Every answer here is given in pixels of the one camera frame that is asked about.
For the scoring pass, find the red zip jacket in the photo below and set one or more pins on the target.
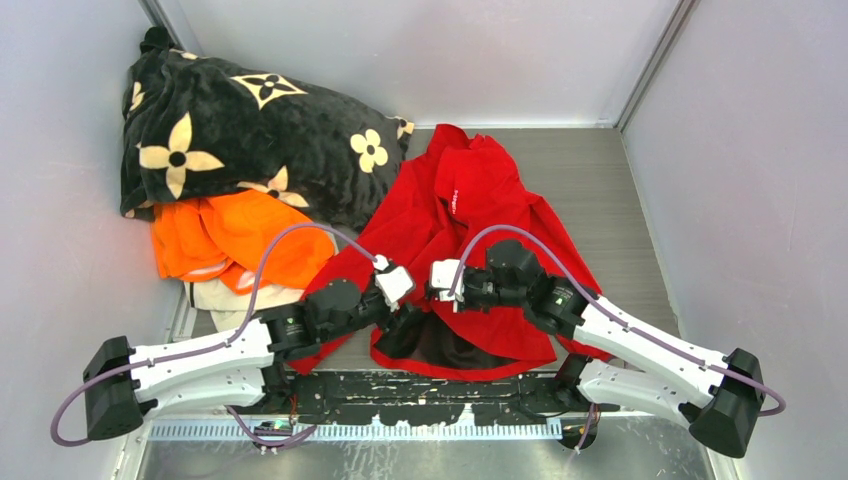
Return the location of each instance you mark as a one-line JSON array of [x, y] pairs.
[[461, 196]]

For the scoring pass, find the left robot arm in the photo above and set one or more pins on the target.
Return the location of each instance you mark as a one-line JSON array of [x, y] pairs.
[[128, 385]]

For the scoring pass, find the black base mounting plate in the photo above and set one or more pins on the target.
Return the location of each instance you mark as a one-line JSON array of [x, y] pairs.
[[358, 397]]

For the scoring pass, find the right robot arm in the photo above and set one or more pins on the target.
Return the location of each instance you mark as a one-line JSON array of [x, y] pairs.
[[717, 397]]

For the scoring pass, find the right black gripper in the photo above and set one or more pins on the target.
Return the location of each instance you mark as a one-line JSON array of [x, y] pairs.
[[466, 299]]

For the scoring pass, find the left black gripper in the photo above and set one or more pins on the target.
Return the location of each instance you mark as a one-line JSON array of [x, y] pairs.
[[393, 321]]

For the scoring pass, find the cream cloth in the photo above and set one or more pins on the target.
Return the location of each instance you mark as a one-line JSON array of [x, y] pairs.
[[228, 308]]

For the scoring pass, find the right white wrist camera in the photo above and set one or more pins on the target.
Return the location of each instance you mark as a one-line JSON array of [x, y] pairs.
[[445, 283]]

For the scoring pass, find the black floral plush blanket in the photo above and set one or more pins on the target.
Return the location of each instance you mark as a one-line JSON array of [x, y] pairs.
[[198, 126]]

